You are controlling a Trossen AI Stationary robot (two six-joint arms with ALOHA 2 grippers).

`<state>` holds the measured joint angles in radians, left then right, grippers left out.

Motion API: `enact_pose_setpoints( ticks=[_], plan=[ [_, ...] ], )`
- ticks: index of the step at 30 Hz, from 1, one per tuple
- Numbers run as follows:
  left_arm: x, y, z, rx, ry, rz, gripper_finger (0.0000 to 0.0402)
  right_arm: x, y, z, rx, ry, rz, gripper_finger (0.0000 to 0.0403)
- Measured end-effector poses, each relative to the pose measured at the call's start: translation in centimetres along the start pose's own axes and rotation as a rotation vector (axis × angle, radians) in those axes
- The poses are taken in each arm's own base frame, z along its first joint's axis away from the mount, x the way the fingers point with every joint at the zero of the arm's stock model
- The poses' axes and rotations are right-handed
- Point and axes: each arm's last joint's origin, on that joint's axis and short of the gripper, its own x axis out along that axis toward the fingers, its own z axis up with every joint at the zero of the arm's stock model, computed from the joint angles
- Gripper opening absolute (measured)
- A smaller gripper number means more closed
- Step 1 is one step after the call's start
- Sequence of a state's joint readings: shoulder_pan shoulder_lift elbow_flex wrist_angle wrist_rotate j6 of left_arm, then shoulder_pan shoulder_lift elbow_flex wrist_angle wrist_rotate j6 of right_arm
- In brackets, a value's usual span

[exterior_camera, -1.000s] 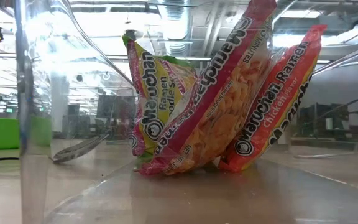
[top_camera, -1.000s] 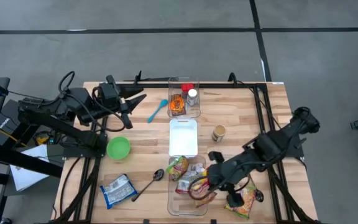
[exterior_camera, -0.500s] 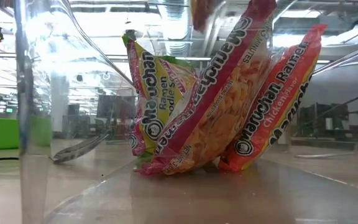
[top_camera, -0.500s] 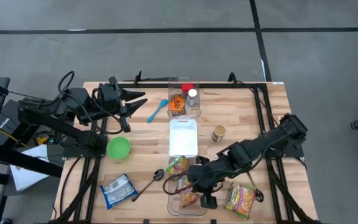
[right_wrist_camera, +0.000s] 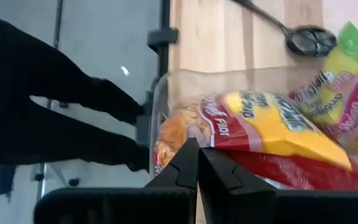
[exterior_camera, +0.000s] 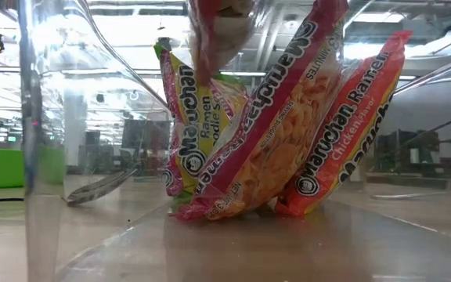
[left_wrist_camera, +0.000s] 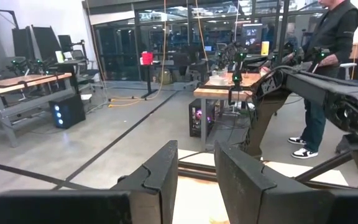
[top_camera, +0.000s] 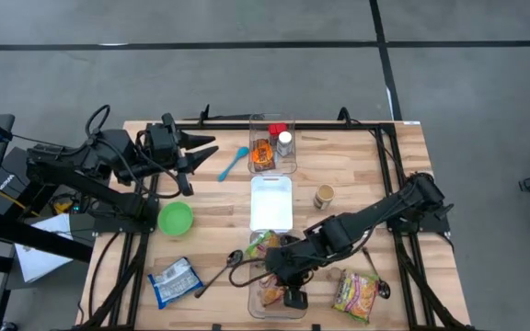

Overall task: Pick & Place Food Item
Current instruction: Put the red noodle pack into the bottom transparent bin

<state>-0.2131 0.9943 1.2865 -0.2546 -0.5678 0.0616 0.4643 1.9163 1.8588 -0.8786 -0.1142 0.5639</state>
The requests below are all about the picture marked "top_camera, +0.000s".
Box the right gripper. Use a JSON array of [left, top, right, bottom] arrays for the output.
[[265, 247, 315, 310]]

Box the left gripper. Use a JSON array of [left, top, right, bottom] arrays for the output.
[[146, 112, 220, 197]]

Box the red roast beef ramen packet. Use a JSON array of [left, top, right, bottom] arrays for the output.
[[258, 273, 289, 308]]

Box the blue plastic spoon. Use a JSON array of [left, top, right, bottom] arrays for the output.
[[217, 145, 251, 183]]

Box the lime chili shrimp ramen packet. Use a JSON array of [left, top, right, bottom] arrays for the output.
[[245, 229, 282, 259], [331, 268, 380, 324]]

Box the orange brown snack bar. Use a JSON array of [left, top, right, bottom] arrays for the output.
[[251, 137, 278, 174]]

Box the dark metal spoon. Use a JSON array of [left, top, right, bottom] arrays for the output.
[[193, 249, 245, 300], [361, 246, 392, 301]]

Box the red capped spice jar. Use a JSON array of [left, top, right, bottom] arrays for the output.
[[267, 122, 289, 147]]

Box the white capped spice jar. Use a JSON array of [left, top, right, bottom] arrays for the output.
[[275, 131, 294, 158]]

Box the blue ramen packet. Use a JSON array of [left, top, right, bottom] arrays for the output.
[[146, 257, 205, 310]]

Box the clear plastic storage bin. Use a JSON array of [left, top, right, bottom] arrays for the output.
[[247, 111, 298, 176], [246, 228, 307, 321]]

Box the green plastic bowl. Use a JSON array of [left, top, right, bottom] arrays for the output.
[[157, 200, 195, 238]]

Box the white plastic bin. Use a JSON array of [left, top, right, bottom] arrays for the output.
[[248, 175, 294, 234]]

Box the brown jar tan lid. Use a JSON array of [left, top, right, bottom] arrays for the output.
[[312, 183, 336, 211]]

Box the black workstation cart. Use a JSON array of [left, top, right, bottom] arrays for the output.
[[0, 209, 95, 331]]

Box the black computer case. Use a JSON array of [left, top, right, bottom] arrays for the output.
[[0, 146, 40, 217]]

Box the white paper sheet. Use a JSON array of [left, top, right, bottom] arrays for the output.
[[15, 212, 75, 284]]

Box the black aluminium table frame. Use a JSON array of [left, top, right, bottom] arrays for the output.
[[78, 120, 471, 331]]

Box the yellow cable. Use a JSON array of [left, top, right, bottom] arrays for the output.
[[0, 188, 71, 217]]

